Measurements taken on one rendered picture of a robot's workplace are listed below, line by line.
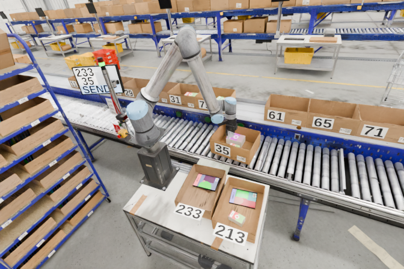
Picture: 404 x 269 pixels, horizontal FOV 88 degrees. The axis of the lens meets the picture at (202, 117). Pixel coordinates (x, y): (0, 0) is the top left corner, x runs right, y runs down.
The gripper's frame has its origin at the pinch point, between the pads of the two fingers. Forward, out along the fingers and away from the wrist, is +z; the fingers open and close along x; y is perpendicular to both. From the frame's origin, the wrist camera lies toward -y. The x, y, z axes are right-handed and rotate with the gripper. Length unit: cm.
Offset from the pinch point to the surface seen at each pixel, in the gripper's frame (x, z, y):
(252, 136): 28.2, 11.8, 14.3
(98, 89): -9, -31, -141
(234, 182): -26.7, 21.9, 15.3
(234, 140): 18.7, 14.5, -0.1
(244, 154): -0.8, 12.6, 15.3
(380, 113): 79, -7, 117
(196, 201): -50, 28, -6
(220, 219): -56, 29, 16
